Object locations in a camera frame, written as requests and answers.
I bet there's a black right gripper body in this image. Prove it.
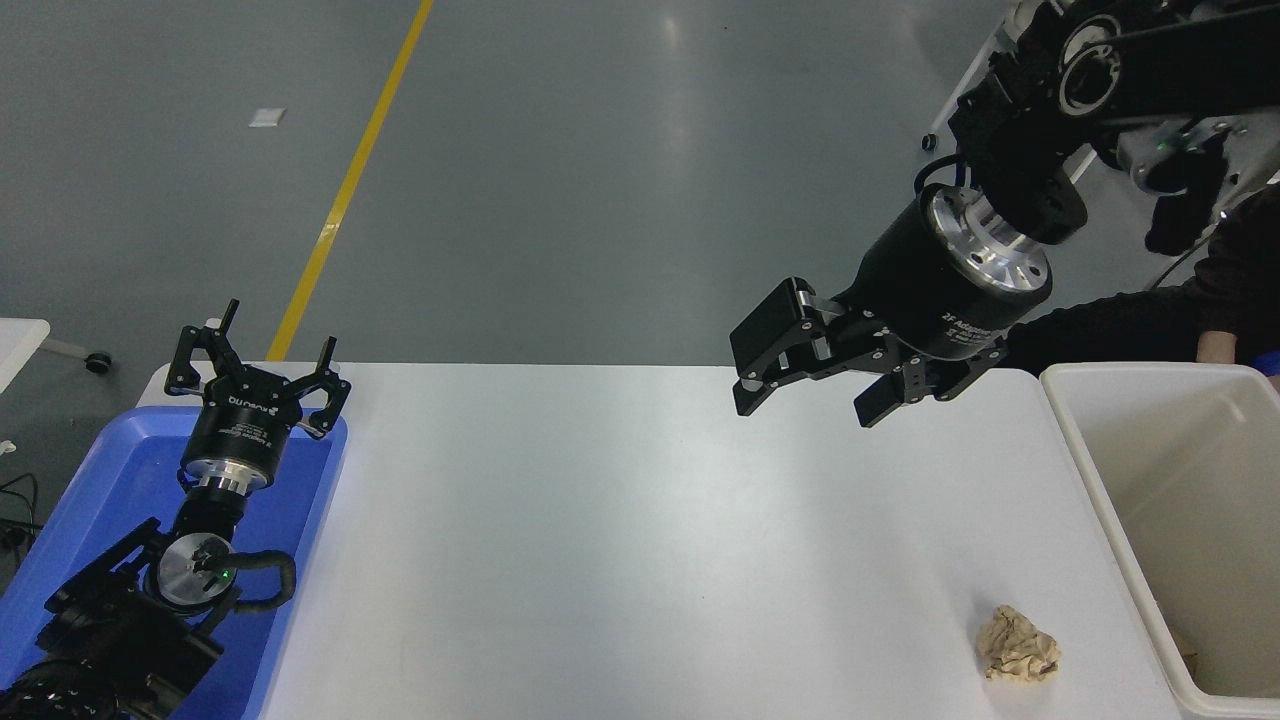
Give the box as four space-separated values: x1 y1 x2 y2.
835 190 1026 363

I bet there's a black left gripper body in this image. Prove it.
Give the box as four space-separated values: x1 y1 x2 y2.
180 364 306 481

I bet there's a tan paper ball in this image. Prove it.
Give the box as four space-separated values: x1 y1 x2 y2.
976 603 1062 684

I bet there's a person's hand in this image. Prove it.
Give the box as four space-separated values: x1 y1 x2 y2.
1196 331 1253 364

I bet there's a blue plastic tray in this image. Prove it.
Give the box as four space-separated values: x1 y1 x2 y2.
0 405 349 720

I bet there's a white side table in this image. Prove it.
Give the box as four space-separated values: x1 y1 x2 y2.
0 317 114 397

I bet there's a person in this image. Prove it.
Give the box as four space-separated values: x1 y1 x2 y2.
1003 184 1280 379

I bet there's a white wheeled chair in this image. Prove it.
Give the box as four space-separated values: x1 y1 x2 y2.
922 0 1280 201

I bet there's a large pale plastic bin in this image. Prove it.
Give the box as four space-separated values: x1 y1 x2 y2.
1039 361 1280 720

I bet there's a black cable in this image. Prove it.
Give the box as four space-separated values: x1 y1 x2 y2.
0 473 41 561

